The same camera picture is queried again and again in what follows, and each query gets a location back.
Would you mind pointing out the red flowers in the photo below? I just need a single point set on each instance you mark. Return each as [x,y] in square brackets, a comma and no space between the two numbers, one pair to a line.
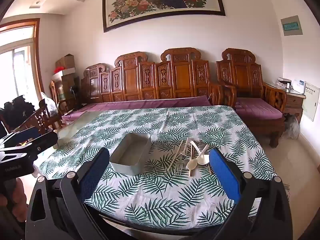
[59,70]

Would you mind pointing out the wooden framed window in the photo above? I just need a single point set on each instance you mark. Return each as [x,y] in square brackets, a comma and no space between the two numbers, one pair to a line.
[15,62]

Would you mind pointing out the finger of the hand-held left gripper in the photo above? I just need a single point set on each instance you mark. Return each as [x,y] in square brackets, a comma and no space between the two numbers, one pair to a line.
[45,141]
[27,133]

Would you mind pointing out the black cloth pile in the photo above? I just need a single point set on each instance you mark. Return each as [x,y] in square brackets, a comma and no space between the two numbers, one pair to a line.
[17,110]

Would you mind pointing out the wooden chopstick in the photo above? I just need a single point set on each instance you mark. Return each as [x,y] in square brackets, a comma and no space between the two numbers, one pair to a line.
[190,160]
[192,155]

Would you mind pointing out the long purple seat cushion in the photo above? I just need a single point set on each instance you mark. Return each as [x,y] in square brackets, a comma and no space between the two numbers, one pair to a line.
[125,105]

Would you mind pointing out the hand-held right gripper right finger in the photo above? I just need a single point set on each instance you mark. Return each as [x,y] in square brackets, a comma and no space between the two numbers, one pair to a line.
[225,177]

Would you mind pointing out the white box device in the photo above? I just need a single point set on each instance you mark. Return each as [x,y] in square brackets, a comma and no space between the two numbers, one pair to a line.
[298,86]

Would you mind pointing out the translucent plastic bag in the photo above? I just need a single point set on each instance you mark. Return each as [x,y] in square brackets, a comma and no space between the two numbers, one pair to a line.
[292,127]

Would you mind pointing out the white plate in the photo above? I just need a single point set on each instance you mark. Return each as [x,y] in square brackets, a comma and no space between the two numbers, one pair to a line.
[203,160]

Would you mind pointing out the person's left hand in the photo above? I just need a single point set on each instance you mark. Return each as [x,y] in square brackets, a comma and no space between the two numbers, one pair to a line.
[20,200]

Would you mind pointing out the wooden side table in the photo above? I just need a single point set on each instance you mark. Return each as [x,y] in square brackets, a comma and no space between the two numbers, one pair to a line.
[293,101]

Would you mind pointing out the beige plastic spoon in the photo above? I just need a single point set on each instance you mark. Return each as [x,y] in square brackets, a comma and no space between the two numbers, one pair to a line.
[192,164]

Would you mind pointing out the grey rectangular container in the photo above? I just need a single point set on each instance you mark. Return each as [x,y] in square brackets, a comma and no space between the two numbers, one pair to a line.
[130,168]

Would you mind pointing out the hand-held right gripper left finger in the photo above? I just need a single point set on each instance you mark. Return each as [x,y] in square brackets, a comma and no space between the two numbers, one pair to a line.
[92,177]

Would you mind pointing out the carved wooden sofa bench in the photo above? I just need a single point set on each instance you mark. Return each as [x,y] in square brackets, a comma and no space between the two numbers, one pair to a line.
[180,75]

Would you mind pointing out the cardboard box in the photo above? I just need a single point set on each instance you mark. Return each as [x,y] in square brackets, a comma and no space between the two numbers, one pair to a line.
[65,62]

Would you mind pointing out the square purple seat cushion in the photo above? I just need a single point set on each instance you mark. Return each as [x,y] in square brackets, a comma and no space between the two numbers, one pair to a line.
[257,108]

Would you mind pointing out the grey-green wall box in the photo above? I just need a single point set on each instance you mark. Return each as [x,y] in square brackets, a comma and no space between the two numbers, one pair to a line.
[291,26]

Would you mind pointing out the framed peacock flower painting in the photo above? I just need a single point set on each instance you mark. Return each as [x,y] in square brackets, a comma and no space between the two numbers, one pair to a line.
[162,2]

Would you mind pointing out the beige plastic fork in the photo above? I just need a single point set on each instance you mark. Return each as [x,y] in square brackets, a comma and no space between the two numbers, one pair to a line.
[181,151]

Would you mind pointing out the carved wooden armchair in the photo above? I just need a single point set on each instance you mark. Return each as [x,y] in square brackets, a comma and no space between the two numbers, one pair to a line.
[240,72]

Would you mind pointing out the white plastic bag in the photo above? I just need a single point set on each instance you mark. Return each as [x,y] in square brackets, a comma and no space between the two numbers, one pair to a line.
[51,105]

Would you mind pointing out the carved wooden chair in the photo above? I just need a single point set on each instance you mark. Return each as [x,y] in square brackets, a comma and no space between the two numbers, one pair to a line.
[40,120]

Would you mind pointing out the leaf-printed tablecloth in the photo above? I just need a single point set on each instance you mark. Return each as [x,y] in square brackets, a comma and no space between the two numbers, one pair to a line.
[162,192]

